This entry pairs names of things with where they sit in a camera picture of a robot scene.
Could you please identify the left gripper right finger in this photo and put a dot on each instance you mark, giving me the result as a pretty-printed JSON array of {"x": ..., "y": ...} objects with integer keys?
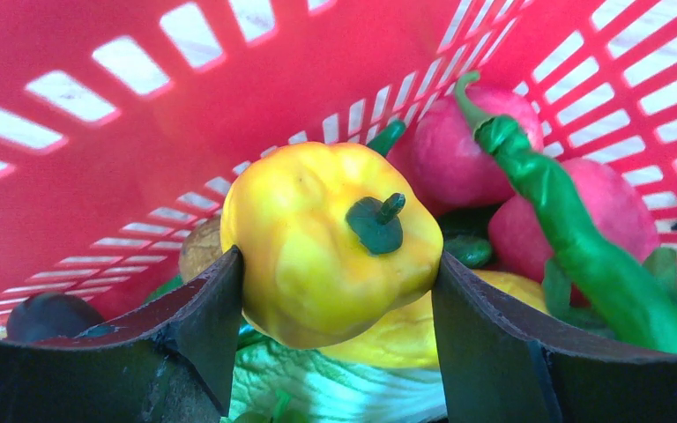
[{"x": 504, "y": 361}]

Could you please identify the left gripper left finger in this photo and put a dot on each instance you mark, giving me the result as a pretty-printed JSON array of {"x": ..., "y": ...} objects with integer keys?
[{"x": 171, "y": 360}]

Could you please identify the green chili pepper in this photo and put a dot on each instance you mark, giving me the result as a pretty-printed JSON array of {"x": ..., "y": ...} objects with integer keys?
[{"x": 541, "y": 180}]

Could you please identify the yellow bell pepper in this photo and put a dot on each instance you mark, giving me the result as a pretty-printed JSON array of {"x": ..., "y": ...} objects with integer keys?
[{"x": 332, "y": 237}]

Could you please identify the red plastic shopping basket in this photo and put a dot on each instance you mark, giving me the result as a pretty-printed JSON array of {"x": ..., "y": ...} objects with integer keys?
[{"x": 123, "y": 123}]

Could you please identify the yellow mango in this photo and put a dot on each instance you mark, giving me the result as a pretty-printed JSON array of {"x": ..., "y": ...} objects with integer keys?
[{"x": 405, "y": 337}]

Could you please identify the green cabbage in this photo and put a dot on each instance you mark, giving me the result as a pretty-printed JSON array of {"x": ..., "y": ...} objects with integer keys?
[{"x": 269, "y": 377}]

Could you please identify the brown kiwi fruit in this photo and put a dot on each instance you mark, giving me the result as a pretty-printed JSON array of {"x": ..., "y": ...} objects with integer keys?
[{"x": 200, "y": 250}]

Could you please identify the green leafy vegetable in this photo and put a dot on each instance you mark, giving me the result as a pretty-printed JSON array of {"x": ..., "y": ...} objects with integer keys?
[{"x": 665, "y": 286}]

